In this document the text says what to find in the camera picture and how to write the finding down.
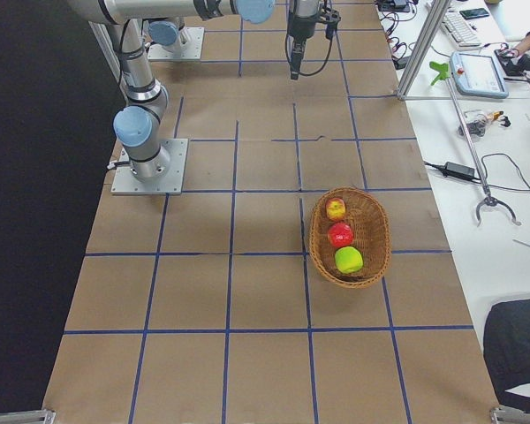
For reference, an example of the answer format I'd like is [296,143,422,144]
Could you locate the green apple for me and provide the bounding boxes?
[334,246,364,274]

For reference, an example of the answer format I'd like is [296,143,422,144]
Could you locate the white keyboard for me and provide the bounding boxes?
[441,11,482,50]

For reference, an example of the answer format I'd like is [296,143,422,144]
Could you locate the wicker basket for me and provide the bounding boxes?
[308,187,391,289]

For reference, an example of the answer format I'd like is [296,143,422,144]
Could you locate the red yellow apple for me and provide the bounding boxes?
[325,197,346,222]

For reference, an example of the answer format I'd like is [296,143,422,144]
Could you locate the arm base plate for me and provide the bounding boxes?
[148,21,205,62]
[110,139,189,195]

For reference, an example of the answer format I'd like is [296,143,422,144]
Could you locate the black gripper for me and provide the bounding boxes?
[287,0,341,80]

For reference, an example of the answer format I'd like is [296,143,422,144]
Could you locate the allen key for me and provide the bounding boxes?
[512,238,530,247]

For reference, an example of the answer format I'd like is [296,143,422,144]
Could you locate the black smartphone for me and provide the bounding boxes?
[458,8,490,20]

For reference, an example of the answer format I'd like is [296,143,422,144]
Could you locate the teach pendant tablet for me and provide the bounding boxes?
[450,51,509,99]

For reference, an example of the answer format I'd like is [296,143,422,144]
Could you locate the reacher grabber tool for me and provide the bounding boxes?
[429,61,521,226]

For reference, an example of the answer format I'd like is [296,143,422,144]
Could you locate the black power adapter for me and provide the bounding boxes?
[443,162,475,181]

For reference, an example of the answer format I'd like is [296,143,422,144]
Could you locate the aluminium frame post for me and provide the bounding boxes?
[396,0,450,101]

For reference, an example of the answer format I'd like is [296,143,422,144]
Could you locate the black chair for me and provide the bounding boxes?
[483,299,530,413]

